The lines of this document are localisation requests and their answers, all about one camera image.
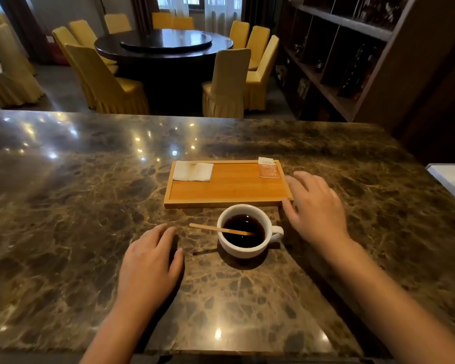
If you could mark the dark patterned box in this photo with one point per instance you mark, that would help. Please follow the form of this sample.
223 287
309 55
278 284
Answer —
358 70

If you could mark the black coffee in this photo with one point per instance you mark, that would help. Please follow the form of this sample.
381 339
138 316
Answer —
246 238

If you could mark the dark curtain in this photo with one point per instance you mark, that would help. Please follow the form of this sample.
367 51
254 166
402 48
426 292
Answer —
142 11
259 11
22 26

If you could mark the person's left forearm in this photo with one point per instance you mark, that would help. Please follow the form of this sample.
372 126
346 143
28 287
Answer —
115 333

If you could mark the group of yellow covered chairs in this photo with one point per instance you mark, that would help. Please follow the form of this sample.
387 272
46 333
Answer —
106 83

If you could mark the dark round dining table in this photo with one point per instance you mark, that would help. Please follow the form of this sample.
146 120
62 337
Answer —
167 68

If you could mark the person's right hand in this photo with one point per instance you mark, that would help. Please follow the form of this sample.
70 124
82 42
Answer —
318 214

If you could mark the dark round turntable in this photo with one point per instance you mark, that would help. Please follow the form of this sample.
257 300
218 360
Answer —
166 40

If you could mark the person's right forearm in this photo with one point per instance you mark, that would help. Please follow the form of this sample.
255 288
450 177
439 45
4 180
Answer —
390 307

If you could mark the white folded napkin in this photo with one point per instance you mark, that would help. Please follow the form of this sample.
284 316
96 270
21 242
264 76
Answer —
192 171

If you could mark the orange and white sugar packet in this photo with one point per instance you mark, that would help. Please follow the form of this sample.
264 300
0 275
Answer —
268 169

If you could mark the wooden serving tray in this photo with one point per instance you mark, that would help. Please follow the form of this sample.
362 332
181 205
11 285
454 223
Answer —
231 187

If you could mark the wooden stir stick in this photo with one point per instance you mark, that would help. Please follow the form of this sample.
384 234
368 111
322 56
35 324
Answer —
208 227

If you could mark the white coffee cup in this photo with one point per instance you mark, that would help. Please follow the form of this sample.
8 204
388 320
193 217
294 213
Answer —
235 250

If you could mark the person's left thumb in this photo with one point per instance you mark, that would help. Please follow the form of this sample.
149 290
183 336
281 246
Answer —
176 265

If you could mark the white sheer curtain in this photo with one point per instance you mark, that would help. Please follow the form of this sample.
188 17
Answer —
220 11

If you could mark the person's left middle finger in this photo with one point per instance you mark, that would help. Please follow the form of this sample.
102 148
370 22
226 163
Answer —
154 235

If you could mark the dark wooden shelf unit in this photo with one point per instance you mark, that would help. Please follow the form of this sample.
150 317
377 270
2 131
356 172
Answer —
402 71

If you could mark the white flat board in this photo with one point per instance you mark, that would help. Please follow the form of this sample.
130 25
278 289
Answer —
453 181

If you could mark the person's right middle finger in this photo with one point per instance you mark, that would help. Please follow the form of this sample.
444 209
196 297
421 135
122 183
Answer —
308 181

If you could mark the person's right thumb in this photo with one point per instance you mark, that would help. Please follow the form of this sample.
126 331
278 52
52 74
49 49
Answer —
289 213

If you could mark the person's right little finger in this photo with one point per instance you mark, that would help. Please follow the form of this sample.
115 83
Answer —
334 197

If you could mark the person's left hand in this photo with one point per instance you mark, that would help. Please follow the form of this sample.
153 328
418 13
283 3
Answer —
146 269

